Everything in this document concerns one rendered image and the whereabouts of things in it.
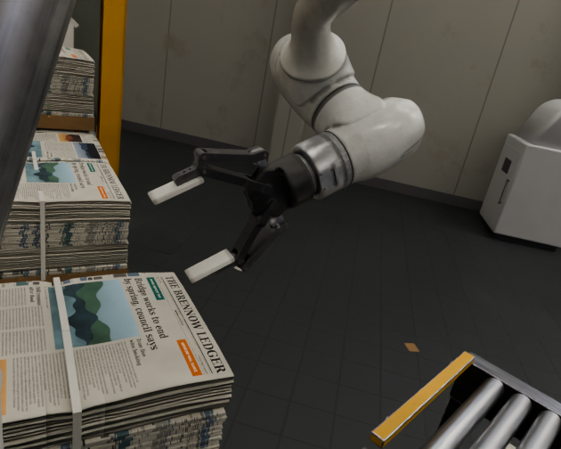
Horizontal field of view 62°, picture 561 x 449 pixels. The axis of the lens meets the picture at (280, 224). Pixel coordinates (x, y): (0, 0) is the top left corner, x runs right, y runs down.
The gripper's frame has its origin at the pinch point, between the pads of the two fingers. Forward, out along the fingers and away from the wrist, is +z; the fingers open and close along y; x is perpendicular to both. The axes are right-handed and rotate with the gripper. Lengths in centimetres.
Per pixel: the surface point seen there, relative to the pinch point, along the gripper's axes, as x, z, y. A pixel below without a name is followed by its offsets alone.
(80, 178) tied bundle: 61, 11, 10
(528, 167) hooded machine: 198, -326, 218
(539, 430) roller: -21, -50, 70
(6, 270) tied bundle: 47, 32, 17
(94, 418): -13.6, 18.1, 8.5
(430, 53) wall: 334, -343, 136
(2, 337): 0.8, 25.0, 2.3
